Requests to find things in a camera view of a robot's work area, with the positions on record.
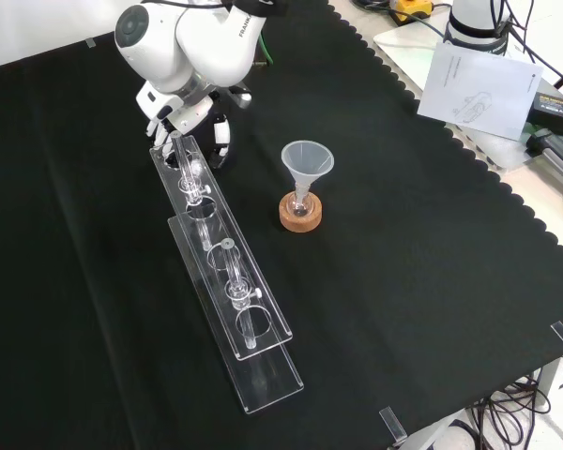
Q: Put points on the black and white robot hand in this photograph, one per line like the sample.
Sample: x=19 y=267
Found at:
x=157 y=100

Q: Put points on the clear glass weighing funnel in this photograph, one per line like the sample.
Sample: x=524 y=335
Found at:
x=197 y=165

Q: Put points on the translucent plastic funnel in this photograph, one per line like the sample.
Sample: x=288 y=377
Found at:
x=308 y=159

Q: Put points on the clear acrylic funnel stand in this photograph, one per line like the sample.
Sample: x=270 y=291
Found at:
x=263 y=375

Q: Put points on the small round-bottom glass flask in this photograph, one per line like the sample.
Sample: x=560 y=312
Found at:
x=301 y=205

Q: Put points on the yellow stop button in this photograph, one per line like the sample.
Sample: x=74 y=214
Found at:
x=410 y=7

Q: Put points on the black bench cloth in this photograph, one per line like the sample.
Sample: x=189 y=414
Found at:
x=403 y=281

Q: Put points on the white printed paper sheet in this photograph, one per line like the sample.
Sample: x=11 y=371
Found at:
x=478 y=89

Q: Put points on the black power adapter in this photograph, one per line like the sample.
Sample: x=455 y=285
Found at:
x=556 y=110

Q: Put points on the black and grey clamp tool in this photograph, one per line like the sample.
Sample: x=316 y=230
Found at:
x=556 y=150

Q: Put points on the grey bench leg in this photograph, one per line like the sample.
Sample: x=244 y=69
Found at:
x=550 y=379

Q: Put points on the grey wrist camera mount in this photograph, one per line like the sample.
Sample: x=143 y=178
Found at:
x=241 y=98

